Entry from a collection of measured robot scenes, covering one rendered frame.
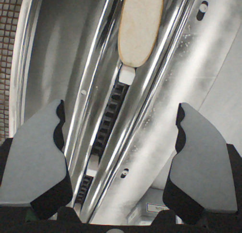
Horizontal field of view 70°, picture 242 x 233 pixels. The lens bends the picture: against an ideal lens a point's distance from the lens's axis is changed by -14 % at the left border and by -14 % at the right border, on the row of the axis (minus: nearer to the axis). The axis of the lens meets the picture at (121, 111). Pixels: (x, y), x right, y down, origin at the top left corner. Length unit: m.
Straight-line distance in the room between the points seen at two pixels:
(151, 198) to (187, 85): 0.22
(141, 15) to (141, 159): 0.17
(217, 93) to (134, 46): 0.14
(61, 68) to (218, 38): 0.18
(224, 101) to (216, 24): 0.13
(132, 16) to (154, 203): 0.29
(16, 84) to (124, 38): 0.11
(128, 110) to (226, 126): 0.16
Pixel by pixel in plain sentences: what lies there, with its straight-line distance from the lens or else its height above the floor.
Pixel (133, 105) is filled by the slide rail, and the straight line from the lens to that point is 0.22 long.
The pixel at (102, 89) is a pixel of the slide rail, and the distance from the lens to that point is 0.22.
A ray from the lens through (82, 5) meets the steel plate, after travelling 0.23.
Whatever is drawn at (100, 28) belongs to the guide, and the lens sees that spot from 0.19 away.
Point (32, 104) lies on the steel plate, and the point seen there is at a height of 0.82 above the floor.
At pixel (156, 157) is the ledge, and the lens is 0.26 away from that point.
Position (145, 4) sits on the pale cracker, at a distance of 0.19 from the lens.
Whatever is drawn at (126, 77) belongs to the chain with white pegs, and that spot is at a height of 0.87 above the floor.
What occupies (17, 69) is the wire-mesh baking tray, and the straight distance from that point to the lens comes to 0.19.
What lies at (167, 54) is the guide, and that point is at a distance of 0.20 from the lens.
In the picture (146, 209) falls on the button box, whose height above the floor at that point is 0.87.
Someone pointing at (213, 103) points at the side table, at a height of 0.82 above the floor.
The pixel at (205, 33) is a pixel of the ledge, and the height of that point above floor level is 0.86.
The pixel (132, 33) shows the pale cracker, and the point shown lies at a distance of 0.19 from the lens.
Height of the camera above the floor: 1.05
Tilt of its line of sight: 60 degrees down
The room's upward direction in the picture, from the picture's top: 178 degrees counter-clockwise
